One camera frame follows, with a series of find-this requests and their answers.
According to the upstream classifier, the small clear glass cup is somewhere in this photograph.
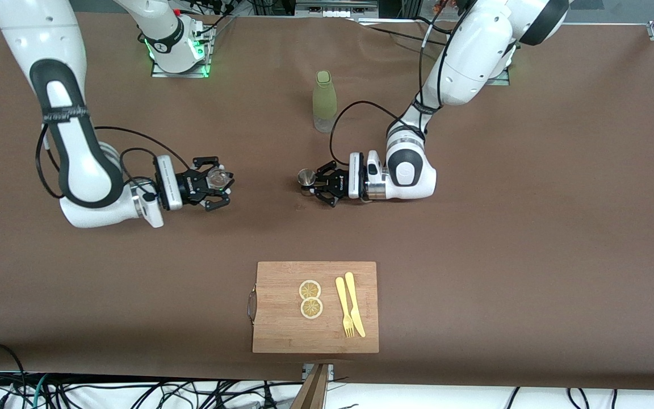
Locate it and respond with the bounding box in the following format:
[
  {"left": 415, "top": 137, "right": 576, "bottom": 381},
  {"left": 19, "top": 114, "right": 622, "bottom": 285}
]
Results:
[{"left": 207, "top": 166, "right": 235, "bottom": 192}]

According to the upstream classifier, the steel double jigger measuring cup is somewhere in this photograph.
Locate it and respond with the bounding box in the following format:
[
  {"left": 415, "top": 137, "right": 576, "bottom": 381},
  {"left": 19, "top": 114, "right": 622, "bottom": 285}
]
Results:
[{"left": 296, "top": 168, "right": 318, "bottom": 197}]

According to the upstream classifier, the green sleeved clear bottle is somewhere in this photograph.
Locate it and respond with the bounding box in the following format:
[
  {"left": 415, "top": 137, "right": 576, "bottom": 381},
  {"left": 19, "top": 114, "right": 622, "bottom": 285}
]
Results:
[{"left": 312, "top": 70, "right": 339, "bottom": 133}]

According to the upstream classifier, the yellow plastic fork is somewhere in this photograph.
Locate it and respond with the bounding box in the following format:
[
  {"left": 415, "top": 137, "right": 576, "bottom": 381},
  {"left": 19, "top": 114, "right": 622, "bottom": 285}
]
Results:
[{"left": 335, "top": 277, "right": 356, "bottom": 339}]

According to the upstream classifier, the yellow plastic knife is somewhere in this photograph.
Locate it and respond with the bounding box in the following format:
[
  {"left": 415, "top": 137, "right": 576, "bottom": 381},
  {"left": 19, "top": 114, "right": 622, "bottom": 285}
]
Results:
[{"left": 344, "top": 272, "right": 367, "bottom": 338}]

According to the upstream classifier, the wooden cutting board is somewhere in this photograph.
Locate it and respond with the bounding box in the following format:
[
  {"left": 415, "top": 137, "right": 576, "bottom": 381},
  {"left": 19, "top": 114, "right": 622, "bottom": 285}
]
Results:
[{"left": 246, "top": 261, "right": 380, "bottom": 354}]

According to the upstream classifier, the brown table cover sheet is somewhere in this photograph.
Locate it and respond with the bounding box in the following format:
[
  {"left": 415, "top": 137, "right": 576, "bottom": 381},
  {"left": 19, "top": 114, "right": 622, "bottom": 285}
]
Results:
[{"left": 0, "top": 11, "right": 654, "bottom": 393}]

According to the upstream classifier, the grey power strip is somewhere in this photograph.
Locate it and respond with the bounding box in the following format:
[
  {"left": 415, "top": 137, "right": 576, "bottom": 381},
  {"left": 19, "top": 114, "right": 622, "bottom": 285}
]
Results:
[{"left": 296, "top": 0, "right": 379, "bottom": 18}]

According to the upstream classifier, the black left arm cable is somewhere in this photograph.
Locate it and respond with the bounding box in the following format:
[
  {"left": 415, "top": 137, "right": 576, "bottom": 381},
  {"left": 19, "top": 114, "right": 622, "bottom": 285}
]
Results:
[{"left": 330, "top": 0, "right": 471, "bottom": 166}]

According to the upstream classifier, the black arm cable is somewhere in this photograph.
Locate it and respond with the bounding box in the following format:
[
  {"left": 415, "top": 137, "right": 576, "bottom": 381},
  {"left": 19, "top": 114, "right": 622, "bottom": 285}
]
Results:
[
  {"left": 330, "top": 0, "right": 471, "bottom": 166},
  {"left": 35, "top": 122, "right": 191, "bottom": 199}
]

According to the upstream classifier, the black base power cable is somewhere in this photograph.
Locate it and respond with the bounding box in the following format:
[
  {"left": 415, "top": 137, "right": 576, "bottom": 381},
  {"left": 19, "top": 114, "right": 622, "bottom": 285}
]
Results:
[
  {"left": 361, "top": 16, "right": 452, "bottom": 49},
  {"left": 174, "top": 0, "right": 238, "bottom": 35}
]

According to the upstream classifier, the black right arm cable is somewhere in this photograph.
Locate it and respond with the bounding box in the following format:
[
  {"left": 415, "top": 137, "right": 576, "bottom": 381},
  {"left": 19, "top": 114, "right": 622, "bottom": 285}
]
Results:
[{"left": 35, "top": 122, "right": 191, "bottom": 199}]

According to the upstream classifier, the black cable bundle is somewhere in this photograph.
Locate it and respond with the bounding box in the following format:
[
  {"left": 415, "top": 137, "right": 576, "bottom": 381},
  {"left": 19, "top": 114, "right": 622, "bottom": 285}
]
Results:
[{"left": 43, "top": 378, "right": 282, "bottom": 409}]

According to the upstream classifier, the aluminium camera stand post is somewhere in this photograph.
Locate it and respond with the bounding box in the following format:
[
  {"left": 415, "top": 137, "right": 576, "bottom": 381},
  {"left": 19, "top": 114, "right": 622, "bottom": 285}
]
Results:
[{"left": 289, "top": 364, "right": 334, "bottom": 409}]

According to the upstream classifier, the green floor cable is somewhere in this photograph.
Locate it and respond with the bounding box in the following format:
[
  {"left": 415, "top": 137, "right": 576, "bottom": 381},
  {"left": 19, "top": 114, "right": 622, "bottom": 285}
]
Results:
[{"left": 18, "top": 374, "right": 51, "bottom": 409}]

